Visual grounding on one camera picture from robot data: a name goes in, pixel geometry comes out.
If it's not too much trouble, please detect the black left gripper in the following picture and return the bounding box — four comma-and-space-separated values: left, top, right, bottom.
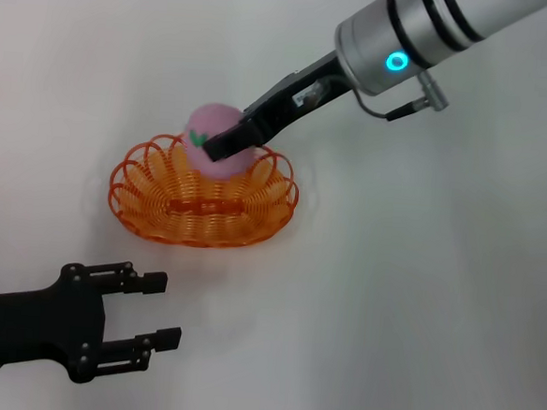
0, 253, 187, 391

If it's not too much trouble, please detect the thin right gripper cable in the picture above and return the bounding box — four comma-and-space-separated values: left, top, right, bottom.
352, 89, 426, 126

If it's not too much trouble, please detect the orange plastic woven basket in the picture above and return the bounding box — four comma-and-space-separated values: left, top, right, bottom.
105, 127, 303, 255

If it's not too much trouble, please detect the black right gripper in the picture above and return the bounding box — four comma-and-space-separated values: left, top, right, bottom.
200, 41, 357, 172

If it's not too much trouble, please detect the pink peach with green leaf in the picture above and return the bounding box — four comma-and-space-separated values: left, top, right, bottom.
181, 100, 259, 184

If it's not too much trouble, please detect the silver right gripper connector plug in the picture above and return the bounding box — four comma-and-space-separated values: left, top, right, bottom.
410, 68, 453, 114

